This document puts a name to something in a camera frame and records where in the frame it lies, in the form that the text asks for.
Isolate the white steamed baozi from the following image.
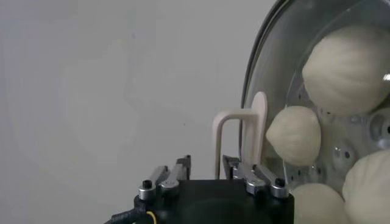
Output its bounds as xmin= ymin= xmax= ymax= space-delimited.
xmin=265 ymin=105 xmax=322 ymax=167
xmin=301 ymin=24 xmax=390 ymax=116
xmin=291 ymin=182 xmax=348 ymax=224
xmin=342 ymin=149 xmax=390 ymax=224

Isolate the stainless steel steamer basket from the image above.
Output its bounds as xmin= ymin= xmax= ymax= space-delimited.
xmin=285 ymin=0 xmax=390 ymax=198

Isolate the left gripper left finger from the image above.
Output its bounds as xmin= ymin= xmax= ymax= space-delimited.
xmin=138 ymin=154 xmax=192 ymax=201

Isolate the glass lid with cream handle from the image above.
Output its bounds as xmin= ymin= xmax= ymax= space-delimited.
xmin=212 ymin=0 xmax=390 ymax=224

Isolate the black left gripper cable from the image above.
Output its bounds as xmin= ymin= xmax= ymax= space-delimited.
xmin=103 ymin=208 xmax=158 ymax=224

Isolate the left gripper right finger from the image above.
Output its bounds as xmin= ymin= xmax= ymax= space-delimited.
xmin=222 ymin=154 xmax=290 ymax=199

